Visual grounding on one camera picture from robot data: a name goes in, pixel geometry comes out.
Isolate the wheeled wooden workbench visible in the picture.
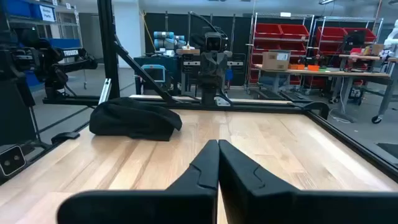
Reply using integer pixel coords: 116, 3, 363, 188
338, 53, 398, 124

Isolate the silver aluminium bar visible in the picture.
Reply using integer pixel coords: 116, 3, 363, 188
98, 78, 112, 105

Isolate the brown cardboard box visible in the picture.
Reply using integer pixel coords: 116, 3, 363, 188
262, 50, 292, 72

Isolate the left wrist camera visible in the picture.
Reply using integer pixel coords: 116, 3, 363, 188
204, 32, 224, 52

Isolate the small silver depth camera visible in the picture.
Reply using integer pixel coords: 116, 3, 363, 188
0, 144, 26, 177

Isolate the black aluminium table frame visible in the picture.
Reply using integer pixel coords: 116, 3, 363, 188
0, 0, 398, 186

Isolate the blue storage bin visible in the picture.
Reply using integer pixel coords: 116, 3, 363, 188
6, 0, 32, 18

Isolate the small blue-framed monitor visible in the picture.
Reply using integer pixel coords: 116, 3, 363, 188
141, 64, 167, 83

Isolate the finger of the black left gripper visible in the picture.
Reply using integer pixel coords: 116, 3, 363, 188
201, 67, 215, 88
213, 67, 228, 88

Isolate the metal rack with red bins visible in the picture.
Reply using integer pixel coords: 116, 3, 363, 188
245, 12, 315, 94
313, 17, 384, 91

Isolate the blue bin with white label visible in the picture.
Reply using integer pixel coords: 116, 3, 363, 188
29, 2, 57, 22

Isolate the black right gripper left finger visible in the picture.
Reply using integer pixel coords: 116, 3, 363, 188
57, 139, 220, 224

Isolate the grey metal shelving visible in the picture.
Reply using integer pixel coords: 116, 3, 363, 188
0, 0, 83, 91

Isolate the black frame clamp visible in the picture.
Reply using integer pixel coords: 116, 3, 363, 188
51, 131, 81, 145
303, 101, 330, 121

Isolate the black cloth napkin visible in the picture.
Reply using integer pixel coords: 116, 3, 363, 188
89, 96, 183, 142

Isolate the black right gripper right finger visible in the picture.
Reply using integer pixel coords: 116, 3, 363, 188
218, 139, 398, 224

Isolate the yellow hanging cable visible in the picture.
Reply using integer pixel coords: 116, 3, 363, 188
141, 11, 156, 50

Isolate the long wooden workbench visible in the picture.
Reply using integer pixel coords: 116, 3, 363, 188
253, 63, 392, 123

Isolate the dark blue cart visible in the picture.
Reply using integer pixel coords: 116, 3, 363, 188
133, 55, 182, 96

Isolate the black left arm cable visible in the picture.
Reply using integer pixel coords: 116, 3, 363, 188
187, 11, 229, 43

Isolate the black computer monitor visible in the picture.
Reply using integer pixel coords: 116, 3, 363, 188
343, 30, 367, 52

